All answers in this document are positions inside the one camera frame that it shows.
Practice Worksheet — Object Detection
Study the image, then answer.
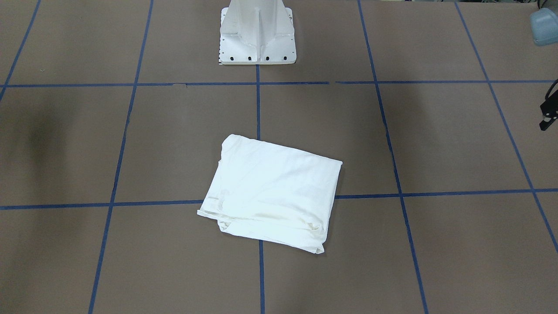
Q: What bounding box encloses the white pedestal column with base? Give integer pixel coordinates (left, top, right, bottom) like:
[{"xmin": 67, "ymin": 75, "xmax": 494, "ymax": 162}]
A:
[{"xmin": 218, "ymin": 0, "xmax": 297, "ymax": 65}]

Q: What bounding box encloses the white long-sleeve printed shirt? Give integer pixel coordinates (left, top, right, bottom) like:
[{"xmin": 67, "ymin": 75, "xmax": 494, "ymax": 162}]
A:
[{"xmin": 197, "ymin": 134, "xmax": 343, "ymax": 254}]

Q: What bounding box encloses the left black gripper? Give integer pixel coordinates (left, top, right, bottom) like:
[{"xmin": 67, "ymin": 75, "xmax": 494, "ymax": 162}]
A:
[{"xmin": 539, "ymin": 91, "xmax": 558, "ymax": 131}]

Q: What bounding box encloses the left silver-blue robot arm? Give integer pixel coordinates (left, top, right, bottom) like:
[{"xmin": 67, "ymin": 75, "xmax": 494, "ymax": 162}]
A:
[{"xmin": 530, "ymin": 5, "xmax": 558, "ymax": 131}]

